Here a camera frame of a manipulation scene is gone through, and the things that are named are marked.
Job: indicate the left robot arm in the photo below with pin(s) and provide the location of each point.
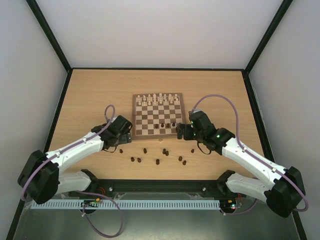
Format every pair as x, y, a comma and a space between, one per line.
44, 174

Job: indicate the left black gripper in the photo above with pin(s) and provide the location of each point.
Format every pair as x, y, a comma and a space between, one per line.
127, 138

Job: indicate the black mounting rail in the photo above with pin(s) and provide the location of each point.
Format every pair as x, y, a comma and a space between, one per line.
160, 186

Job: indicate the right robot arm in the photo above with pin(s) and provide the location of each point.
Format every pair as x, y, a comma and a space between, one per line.
282, 189

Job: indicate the light blue cable duct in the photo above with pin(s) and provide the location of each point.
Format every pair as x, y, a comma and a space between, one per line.
77, 204

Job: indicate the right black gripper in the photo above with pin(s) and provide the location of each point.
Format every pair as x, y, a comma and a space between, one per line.
184, 132

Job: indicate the wooden chess board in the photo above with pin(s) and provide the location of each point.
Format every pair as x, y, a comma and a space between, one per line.
144, 117

